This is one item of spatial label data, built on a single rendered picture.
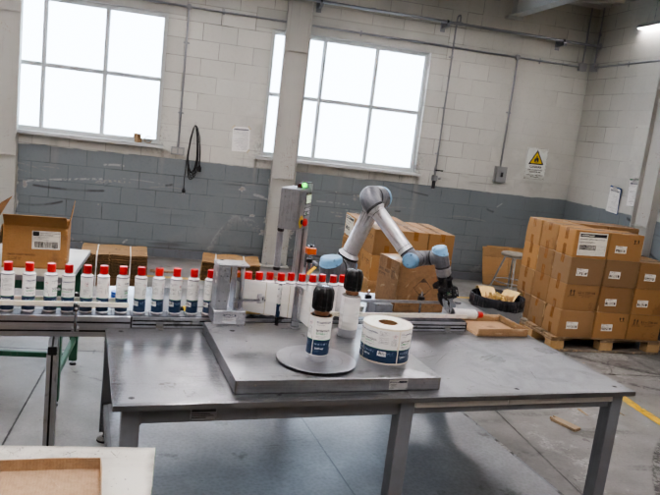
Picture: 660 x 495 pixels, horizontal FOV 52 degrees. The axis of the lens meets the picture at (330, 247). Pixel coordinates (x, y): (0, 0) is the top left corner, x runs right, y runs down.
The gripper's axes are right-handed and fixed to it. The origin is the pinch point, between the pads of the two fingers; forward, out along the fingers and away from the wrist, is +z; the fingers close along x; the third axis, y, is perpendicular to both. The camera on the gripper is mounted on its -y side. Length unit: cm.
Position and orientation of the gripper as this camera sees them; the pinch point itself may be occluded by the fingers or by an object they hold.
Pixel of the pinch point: (448, 310)
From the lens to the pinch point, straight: 354.2
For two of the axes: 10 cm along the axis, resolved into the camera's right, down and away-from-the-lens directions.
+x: 9.2, -2.8, 2.7
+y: 3.3, 2.0, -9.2
